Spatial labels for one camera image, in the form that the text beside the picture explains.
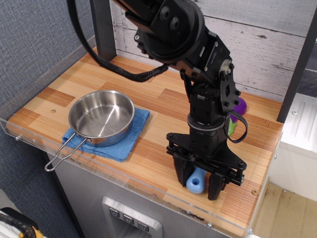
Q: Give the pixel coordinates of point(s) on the dark left post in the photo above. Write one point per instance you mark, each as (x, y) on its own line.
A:
(103, 28)

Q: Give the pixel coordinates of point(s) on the dark right post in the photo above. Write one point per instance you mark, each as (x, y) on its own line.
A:
(299, 70)

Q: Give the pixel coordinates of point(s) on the blue cloth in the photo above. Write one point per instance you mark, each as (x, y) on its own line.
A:
(120, 151)

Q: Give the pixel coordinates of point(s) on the clear acrylic table guard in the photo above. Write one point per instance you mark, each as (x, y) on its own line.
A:
(39, 114)

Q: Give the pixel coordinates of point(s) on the white toy sink unit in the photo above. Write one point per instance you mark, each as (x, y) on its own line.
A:
(294, 165)

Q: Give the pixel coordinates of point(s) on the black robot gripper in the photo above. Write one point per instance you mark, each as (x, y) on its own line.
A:
(209, 151)

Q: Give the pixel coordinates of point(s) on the purple toy eggplant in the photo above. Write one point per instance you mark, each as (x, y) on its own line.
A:
(240, 109)

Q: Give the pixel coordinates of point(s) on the silver dispenser panel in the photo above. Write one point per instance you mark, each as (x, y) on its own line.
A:
(126, 222)

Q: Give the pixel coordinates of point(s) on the dark post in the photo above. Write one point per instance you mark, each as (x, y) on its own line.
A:
(103, 28)
(299, 70)

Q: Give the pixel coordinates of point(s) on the blue spoon with grey bowl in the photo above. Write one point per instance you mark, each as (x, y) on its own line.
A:
(196, 181)

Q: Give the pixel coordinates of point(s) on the yellow tape object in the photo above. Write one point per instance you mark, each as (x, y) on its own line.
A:
(37, 234)

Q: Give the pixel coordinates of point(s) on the stainless steel pan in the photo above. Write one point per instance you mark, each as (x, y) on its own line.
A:
(101, 118)

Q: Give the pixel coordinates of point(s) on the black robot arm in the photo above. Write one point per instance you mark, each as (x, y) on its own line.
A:
(174, 33)

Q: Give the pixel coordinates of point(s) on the grey toy fridge cabinet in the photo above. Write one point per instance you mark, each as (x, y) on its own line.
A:
(85, 183)

